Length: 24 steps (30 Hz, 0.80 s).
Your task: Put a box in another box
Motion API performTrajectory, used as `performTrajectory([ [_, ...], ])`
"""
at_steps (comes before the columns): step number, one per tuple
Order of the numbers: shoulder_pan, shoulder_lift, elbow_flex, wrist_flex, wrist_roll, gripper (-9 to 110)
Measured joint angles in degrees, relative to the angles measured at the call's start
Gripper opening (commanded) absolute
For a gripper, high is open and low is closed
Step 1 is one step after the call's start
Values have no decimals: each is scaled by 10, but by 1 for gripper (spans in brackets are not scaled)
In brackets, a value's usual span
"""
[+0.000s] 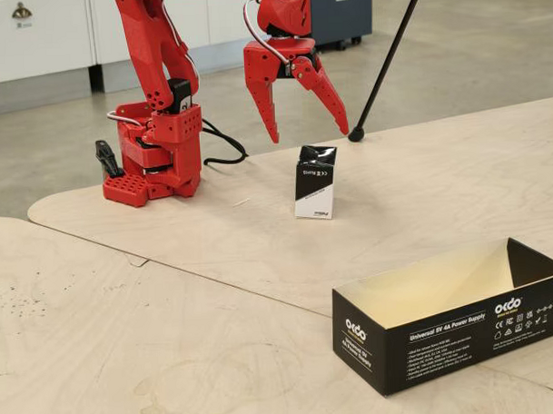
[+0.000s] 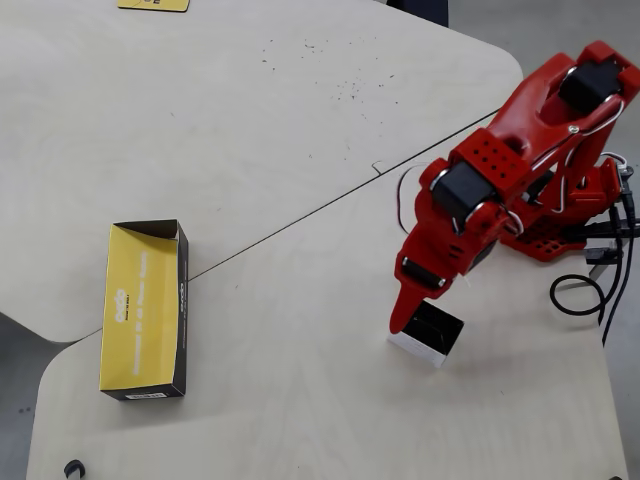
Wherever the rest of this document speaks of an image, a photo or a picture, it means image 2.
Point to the yellow and black open box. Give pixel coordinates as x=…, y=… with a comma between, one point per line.
x=135, y=300

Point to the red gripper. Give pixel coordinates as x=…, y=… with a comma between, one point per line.
x=421, y=274

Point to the dark chair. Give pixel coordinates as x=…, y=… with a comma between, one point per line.
x=420, y=9

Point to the yellow card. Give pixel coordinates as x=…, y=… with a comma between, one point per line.
x=150, y=5

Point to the small black and white box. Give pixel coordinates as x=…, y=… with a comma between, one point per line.
x=420, y=349

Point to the black table clamp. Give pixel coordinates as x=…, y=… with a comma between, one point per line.
x=73, y=469

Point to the red robot arm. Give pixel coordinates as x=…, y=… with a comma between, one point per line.
x=540, y=100

